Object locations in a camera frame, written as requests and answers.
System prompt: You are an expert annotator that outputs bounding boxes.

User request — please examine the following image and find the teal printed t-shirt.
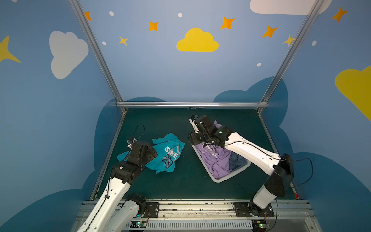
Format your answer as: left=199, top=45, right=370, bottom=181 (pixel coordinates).
left=115, top=133, right=185, bottom=174

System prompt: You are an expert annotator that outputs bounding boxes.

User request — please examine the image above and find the white plastic laundry basket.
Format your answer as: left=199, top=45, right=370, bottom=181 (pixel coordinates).
left=188, top=123, right=251, bottom=183

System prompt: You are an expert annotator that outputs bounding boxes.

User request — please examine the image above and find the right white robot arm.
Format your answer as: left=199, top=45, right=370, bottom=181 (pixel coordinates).
left=189, top=115, right=294, bottom=215

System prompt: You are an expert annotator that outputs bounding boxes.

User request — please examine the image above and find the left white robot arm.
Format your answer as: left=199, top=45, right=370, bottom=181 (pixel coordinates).
left=78, top=141, right=157, bottom=232

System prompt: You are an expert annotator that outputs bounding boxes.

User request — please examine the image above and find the purple t-shirt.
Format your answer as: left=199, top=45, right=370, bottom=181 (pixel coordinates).
left=195, top=121, right=232, bottom=179

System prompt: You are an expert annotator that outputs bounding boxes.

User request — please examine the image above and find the dark blue t-shirt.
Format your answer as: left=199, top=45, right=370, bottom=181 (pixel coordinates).
left=229, top=152, right=247, bottom=172

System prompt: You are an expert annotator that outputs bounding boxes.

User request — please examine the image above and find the left green circuit board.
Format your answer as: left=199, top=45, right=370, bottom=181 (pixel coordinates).
left=129, top=220, right=147, bottom=229

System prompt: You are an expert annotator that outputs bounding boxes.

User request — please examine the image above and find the green circuit board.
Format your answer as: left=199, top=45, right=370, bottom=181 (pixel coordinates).
left=251, top=220, right=268, bottom=232
left=129, top=220, right=147, bottom=229

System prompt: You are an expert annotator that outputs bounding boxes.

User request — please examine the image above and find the right green circuit board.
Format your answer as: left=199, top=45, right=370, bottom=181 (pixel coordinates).
left=251, top=220, right=268, bottom=232

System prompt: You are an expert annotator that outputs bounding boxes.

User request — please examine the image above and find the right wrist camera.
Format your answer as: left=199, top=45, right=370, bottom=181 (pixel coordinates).
left=189, top=114, right=200, bottom=126

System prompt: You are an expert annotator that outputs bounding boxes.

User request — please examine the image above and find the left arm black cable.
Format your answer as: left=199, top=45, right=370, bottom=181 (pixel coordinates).
left=126, top=124, right=146, bottom=151

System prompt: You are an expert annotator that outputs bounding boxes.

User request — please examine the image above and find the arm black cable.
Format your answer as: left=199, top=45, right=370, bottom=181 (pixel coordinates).
left=224, top=141, right=314, bottom=188
left=126, top=124, right=146, bottom=151

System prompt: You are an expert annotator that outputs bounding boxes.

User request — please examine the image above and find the rear horizontal aluminium frame bar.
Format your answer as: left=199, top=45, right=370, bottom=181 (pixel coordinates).
left=117, top=101, right=269, bottom=109

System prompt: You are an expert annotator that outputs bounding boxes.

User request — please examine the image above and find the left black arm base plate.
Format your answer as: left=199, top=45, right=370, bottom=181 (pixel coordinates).
left=136, top=202, right=159, bottom=218

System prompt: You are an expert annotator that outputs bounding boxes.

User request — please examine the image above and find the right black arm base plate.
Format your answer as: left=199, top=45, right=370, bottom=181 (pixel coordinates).
left=232, top=202, right=275, bottom=218

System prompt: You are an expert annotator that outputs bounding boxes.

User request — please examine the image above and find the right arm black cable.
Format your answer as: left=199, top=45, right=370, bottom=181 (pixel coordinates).
left=224, top=141, right=314, bottom=188

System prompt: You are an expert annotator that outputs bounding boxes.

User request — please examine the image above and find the front aluminium rail base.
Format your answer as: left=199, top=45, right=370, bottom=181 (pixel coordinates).
left=71, top=199, right=323, bottom=232

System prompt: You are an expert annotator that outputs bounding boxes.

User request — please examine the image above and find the left aluminium frame post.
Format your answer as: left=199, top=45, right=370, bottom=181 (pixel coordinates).
left=68, top=0, right=122, bottom=102

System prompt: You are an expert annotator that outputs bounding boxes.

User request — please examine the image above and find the aluminium frame post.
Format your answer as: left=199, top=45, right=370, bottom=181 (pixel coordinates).
left=261, top=0, right=325, bottom=104
left=68, top=0, right=122, bottom=102

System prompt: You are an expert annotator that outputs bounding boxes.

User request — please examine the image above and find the right aluminium frame post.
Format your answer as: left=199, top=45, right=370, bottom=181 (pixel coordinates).
left=261, top=0, right=325, bottom=104

